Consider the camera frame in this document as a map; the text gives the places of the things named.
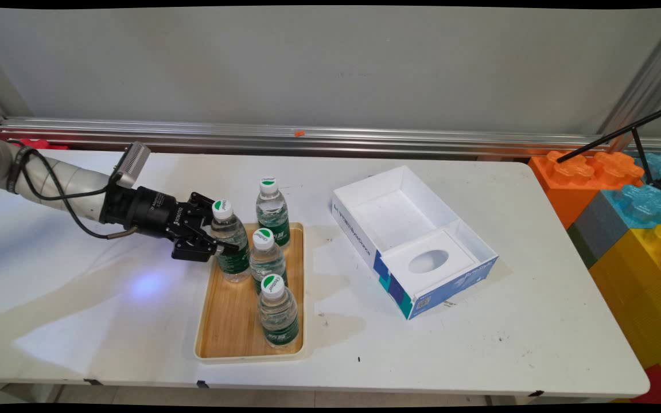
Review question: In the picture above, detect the yellow toy building block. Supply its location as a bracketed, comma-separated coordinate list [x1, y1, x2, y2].
[589, 224, 661, 396]

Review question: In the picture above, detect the wooden tray with cream rim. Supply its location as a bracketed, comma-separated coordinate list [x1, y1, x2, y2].
[194, 222, 305, 363]

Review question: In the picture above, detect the red studded toy block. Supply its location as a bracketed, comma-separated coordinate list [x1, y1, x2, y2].
[18, 138, 70, 151]

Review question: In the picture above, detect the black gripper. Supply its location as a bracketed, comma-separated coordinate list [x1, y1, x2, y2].
[99, 184, 240, 263]

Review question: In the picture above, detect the white and blue cardboard box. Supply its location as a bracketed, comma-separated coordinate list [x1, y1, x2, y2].
[330, 165, 499, 321]

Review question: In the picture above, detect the orange toy building block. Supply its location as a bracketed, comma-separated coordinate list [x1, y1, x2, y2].
[528, 150, 646, 230]

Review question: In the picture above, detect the black tripod stand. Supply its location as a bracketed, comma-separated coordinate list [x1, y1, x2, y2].
[556, 100, 661, 193]

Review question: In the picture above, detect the large red toy block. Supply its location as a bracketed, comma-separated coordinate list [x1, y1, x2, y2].
[632, 364, 661, 405]

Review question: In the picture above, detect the black cable with silver connector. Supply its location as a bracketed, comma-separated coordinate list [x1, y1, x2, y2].
[6, 141, 139, 240]

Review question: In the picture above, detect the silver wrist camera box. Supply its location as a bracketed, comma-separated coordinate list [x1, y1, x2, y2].
[110, 142, 151, 190]

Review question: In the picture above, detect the black cable strap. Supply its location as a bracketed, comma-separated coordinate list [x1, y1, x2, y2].
[6, 143, 37, 194]

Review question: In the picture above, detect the translucent blue toy block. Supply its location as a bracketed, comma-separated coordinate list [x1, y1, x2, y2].
[629, 151, 661, 185]
[601, 182, 661, 230]

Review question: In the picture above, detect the grey toy building block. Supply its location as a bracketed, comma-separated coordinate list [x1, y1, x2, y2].
[567, 192, 629, 269]

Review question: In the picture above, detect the aluminium frame rail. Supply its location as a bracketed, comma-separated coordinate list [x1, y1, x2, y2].
[0, 116, 661, 158]

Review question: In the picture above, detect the aluminium frame post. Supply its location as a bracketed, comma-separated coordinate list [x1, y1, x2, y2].
[597, 9, 661, 138]

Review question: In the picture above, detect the green label water bottle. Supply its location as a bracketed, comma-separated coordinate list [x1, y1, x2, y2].
[256, 274, 300, 349]
[256, 178, 291, 248]
[249, 228, 288, 294]
[210, 199, 251, 283]

